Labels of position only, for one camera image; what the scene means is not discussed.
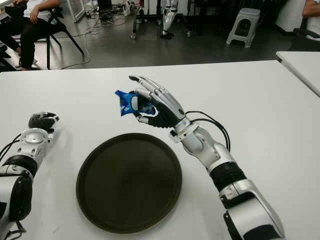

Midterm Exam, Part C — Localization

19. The white framed glass panel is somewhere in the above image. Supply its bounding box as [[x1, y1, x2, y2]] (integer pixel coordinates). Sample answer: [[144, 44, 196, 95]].
[[66, 0, 86, 24]]

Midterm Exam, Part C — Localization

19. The black wheeled gantry frame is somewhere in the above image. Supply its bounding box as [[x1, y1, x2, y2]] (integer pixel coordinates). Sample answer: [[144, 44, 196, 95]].
[[129, 0, 193, 40]]

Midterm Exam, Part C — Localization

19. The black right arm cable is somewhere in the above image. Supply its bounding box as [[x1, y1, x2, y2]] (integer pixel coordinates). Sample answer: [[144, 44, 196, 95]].
[[184, 110, 231, 152]]

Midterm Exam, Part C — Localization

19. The blue Oreo cookie packet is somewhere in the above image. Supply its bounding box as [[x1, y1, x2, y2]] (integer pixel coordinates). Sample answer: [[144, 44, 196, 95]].
[[114, 89, 160, 118]]

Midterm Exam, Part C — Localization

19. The grey plastic stool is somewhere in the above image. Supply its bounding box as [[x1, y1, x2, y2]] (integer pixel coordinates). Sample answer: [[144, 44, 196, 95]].
[[225, 7, 261, 48]]

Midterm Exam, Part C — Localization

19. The white humanoid robot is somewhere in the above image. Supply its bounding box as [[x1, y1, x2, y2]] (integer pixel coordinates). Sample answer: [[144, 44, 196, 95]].
[[159, 0, 180, 40]]

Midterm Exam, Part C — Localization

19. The person in white shirt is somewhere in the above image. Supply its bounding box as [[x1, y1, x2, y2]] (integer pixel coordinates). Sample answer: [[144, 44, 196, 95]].
[[302, 0, 320, 41]]

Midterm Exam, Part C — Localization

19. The white floor cable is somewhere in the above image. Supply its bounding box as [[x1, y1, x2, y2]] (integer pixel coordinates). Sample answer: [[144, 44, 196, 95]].
[[59, 14, 131, 70]]

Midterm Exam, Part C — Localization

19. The black folding chair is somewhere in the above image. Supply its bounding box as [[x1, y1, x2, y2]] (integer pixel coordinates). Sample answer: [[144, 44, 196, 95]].
[[37, 4, 85, 70]]

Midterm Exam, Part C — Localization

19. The white side table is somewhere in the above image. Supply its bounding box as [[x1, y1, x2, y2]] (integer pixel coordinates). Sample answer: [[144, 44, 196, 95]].
[[275, 50, 320, 98]]

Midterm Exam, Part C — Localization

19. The black armchair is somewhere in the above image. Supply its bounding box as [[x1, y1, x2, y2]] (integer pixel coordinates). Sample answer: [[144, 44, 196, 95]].
[[287, 27, 320, 52]]

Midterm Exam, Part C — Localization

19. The person in black trousers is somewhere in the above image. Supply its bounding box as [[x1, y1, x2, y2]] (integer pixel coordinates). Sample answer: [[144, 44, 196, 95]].
[[0, 0, 61, 70]]

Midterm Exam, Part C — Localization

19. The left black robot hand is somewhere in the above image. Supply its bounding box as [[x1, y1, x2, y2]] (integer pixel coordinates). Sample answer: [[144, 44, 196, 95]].
[[28, 111, 60, 134]]

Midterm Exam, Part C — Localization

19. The round dark brown tray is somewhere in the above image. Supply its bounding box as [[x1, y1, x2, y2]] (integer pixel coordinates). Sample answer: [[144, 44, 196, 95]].
[[75, 132, 183, 235]]

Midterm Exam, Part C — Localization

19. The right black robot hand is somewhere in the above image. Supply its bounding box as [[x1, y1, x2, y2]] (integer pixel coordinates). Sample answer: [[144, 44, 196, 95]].
[[128, 75, 191, 130]]

